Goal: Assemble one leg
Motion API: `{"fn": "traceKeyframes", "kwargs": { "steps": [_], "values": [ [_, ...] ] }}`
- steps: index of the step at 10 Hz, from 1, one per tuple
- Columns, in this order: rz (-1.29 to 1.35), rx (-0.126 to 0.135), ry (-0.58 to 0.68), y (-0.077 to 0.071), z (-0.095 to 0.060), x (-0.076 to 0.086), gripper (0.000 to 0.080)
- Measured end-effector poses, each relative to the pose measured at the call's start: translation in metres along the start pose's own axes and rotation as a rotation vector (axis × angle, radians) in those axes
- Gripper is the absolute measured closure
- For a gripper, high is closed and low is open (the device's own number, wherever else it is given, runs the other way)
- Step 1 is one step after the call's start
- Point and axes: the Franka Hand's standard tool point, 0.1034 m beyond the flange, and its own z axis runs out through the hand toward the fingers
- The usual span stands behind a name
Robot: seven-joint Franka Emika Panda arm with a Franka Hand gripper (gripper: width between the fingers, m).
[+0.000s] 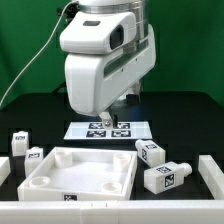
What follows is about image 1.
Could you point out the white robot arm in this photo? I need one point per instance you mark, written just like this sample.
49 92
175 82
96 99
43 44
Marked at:
137 7

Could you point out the white wall block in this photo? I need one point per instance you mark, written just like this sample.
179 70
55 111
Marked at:
212 176
4 169

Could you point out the white right wall block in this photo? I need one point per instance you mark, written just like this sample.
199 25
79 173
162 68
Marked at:
212 176

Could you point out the white base tag plate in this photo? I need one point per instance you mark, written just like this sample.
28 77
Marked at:
95 130

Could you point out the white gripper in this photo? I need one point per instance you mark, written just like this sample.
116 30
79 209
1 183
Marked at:
94 82

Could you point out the white left wall block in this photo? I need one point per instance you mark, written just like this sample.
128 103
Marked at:
4 169

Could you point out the black camera stand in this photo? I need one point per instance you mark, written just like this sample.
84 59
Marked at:
70 11

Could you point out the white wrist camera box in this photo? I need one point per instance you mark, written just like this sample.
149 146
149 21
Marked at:
98 33

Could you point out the white square tabletop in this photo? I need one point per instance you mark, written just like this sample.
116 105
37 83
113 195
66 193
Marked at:
81 174

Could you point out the white front wall fixture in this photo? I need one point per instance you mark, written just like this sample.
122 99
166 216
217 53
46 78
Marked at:
113 212

